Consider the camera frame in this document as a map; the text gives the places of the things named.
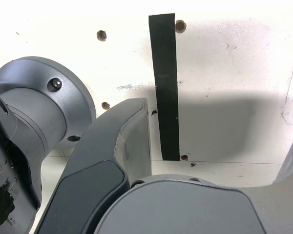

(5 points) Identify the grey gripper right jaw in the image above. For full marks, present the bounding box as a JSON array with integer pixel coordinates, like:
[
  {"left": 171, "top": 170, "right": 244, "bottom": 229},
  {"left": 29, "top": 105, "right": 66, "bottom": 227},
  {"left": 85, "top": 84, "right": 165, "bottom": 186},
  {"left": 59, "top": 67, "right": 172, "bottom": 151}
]
[{"left": 94, "top": 136, "right": 293, "bottom": 234}]

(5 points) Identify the black tape strip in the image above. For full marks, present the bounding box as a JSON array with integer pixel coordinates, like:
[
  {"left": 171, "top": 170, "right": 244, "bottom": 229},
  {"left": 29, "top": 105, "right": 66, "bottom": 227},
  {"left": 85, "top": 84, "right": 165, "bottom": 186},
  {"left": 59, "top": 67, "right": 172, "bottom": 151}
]
[{"left": 148, "top": 12, "right": 181, "bottom": 161}]

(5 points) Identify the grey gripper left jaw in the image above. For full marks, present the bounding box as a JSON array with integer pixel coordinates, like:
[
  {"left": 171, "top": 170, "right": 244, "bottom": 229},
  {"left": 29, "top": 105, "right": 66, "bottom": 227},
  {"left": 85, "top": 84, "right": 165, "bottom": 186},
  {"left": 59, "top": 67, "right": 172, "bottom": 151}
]
[{"left": 35, "top": 98, "right": 152, "bottom": 234}]

